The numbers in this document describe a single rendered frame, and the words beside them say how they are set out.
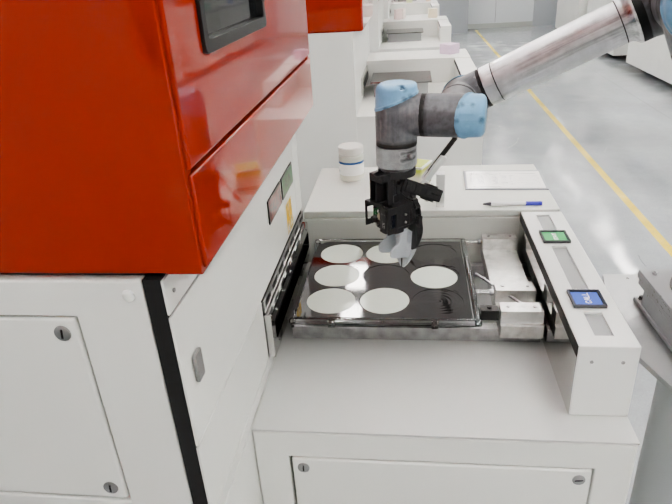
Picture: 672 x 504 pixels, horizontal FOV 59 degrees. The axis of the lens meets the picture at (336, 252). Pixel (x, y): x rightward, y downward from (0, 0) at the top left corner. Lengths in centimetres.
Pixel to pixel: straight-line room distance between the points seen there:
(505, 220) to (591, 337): 53
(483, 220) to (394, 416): 61
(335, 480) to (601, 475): 44
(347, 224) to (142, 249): 88
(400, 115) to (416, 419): 52
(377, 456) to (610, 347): 42
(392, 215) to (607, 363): 43
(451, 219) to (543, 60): 49
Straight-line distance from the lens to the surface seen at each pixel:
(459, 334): 123
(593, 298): 114
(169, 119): 61
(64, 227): 70
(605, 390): 108
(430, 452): 105
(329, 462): 108
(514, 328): 119
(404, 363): 117
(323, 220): 149
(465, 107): 104
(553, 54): 114
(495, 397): 111
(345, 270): 133
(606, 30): 114
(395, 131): 106
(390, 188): 110
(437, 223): 148
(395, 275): 130
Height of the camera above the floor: 152
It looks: 26 degrees down
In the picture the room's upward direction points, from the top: 4 degrees counter-clockwise
